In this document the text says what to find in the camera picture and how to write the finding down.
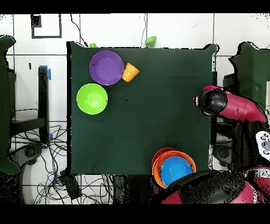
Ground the green covered side table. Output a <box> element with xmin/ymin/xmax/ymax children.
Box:
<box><xmin>0</xmin><ymin>34</ymin><xmax>21</xmax><ymax>175</ymax></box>
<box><xmin>228</xmin><ymin>42</ymin><xmax>270</xmax><ymax>110</ymax></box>

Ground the small green plastic bowl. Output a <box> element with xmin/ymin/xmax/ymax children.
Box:
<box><xmin>144</xmin><ymin>36</ymin><xmax>157</xmax><ymax>48</ymax></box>

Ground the red-orange plastic bowl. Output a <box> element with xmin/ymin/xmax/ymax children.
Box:
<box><xmin>151</xmin><ymin>147</ymin><xmax>178</xmax><ymax>167</ymax></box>

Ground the black power brick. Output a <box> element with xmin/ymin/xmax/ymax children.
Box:
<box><xmin>59</xmin><ymin>170</ymin><xmax>82</xmax><ymax>200</ymax></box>

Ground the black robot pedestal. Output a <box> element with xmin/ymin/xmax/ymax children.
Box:
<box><xmin>112</xmin><ymin>175</ymin><xmax>161</xmax><ymax>204</ymax></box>

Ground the blue plastic bowl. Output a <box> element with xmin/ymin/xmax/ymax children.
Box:
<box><xmin>160</xmin><ymin>156</ymin><xmax>194</xmax><ymax>188</ymax></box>

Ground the pink plastic bowl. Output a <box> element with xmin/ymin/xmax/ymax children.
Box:
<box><xmin>201</xmin><ymin>85</ymin><xmax>222</xmax><ymax>92</ymax></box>

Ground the dark green tablecloth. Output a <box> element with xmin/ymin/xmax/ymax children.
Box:
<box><xmin>66</xmin><ymin>41</ymin><xmax>219</xmax><ymax>177</ymax></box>

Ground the thin black floor cable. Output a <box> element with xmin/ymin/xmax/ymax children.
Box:
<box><xmin>70</xmin><ymin>14</ymin><xmax>89</xmax><ymax>48</ymax></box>

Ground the tangle of black floor cables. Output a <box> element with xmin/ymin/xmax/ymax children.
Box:
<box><xmin>10</xmin><ymin>124</ymin><xmax>114</xmax><ymax>204</ymax></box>

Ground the black wheeled base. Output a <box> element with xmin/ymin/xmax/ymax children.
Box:
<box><xmin>213</xmin><ymin>144</ymin><xmax>234</xmax><ymax>167</ymax></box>
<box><xmin>9</xmin><ymin>143</ymin><xmax>45</xmax><ymax>166</ymax></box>

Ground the large orange plastic bowl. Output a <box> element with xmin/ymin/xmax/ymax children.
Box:
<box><xmin>152</xmin><ymin>151</ymin><xmax>197</xmax><ymax>189</ymax></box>

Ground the large green plastic bowl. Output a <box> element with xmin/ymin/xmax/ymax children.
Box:
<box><xmin>76</xmin><ymin>83</ymin><xmax>109</xmax><ymax>115</ymax></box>

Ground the purple plastic bowl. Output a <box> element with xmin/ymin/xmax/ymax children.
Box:
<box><xmin>89</xmin><ymin>50</ymin><xmax>124</xmax><ymax>86</ymax></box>

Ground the orange plastic cup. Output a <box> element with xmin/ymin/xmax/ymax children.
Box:
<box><xmin>121</xmin><ymin>62</ymin><xmax>140</xmax><ymax>82</ymax></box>

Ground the black frame stand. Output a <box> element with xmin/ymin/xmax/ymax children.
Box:
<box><xmin>9</xmin><ymin>66</ymin><xmax>50</xmax><ymax>144</ymax></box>

